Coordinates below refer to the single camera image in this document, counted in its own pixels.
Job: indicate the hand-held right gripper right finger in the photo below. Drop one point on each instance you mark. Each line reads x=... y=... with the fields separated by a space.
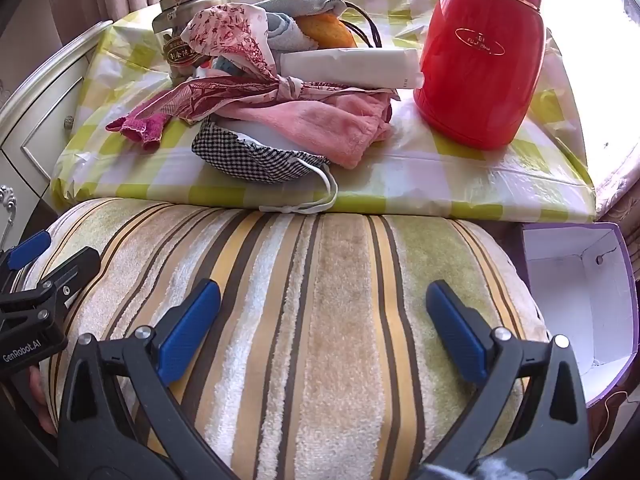
x=456 y=332

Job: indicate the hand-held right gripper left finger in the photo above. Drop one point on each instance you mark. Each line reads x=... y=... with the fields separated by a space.
x=191 y=332

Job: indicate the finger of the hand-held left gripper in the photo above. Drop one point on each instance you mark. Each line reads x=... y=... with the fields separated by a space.
x=29 y=251
x=70 y=270

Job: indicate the purple cardboard box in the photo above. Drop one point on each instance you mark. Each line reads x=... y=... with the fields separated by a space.
x=575 y=310

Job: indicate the pink towel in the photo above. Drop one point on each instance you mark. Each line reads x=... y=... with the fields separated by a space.
x=320 y=125

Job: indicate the person's left hand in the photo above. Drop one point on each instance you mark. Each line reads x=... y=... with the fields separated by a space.
x=41 y=395

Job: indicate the white cabinet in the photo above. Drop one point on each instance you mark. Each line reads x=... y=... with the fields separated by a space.
x=30 y=125

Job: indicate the striped terry towel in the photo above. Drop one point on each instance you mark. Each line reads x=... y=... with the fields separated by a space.
x=325 y=310

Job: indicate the yellow-green checked plastic tablecloth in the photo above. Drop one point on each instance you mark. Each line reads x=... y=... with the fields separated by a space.
x=450 y=180

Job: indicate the magenta knit cloth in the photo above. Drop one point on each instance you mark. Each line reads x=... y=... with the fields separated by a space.
x=140 y=127

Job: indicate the houndstooth face mask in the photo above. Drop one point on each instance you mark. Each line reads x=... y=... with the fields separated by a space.
x=225 y=152

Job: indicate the red thermos flask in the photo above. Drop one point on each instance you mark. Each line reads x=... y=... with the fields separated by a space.
x=475 y=70

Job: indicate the white red patterned scarf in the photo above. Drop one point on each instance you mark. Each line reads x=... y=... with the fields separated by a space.
x=225 y=30

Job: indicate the white tube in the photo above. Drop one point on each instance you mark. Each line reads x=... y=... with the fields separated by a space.
x=350 y=65

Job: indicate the clear jar with silver lid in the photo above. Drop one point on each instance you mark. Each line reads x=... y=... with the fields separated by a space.
x=190 y=2

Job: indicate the light blue cloth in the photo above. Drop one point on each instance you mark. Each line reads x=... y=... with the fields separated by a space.
x=287 y=30

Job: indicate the orange sponge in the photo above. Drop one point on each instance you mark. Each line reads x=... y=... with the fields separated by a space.
x=330 y=30

